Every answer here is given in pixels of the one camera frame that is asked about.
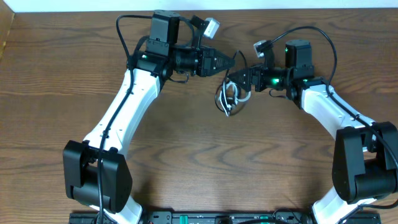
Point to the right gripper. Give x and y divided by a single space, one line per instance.
259 70

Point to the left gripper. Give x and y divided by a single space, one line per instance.
206 57

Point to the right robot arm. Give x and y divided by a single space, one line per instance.
364 166

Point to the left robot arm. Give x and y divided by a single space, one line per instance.
95 170

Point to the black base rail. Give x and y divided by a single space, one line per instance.
168 217

